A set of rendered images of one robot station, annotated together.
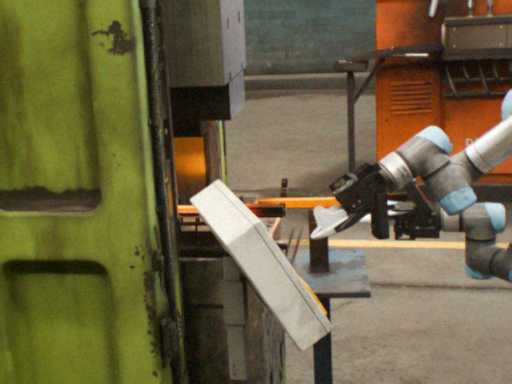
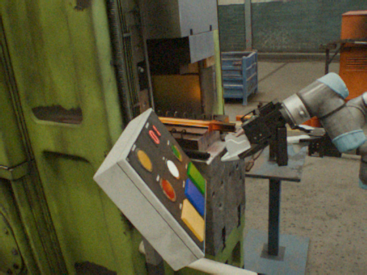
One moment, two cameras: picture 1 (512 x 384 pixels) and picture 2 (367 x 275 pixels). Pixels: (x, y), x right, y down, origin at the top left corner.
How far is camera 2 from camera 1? 128 cm
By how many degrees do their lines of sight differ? 17
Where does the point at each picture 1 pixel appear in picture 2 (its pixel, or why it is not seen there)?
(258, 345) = (209, 215)
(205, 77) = (168, 31)
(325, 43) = (324, 40)
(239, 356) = (150, 249)
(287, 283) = (156, 216)
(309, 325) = (180, 252)
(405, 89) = (354, 59)
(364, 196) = (265, 130)
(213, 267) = not seen: hidden behind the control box
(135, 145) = (96, 79)
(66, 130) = (67, 68)
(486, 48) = not seen: outside the picture
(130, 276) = not seen: hidden behind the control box
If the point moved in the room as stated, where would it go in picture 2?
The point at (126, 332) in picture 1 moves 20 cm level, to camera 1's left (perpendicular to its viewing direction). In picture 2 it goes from (106, 205) to (59, 200)
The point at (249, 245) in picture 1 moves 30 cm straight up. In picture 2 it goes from (114, 180) to (86, 20)
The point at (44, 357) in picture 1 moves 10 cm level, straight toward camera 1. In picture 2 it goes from (76, 207) to (67, 220)
